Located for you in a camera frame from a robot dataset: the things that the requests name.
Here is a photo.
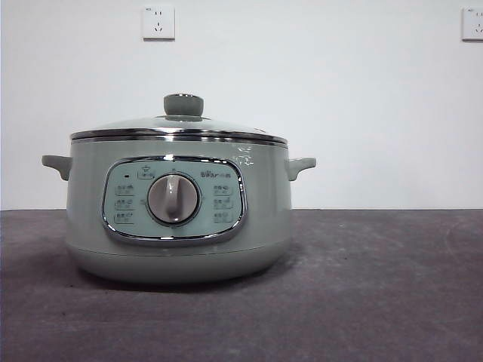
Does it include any glass lid with green knob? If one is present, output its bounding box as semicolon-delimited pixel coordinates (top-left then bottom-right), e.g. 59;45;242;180
69;93;290;146

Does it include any sage green electric cooking pot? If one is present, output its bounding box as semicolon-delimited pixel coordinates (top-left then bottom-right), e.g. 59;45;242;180
41;138;318;284

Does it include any white wall socket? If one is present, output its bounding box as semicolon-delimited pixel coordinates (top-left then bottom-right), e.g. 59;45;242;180
142;5;177;41
461;6;483;42

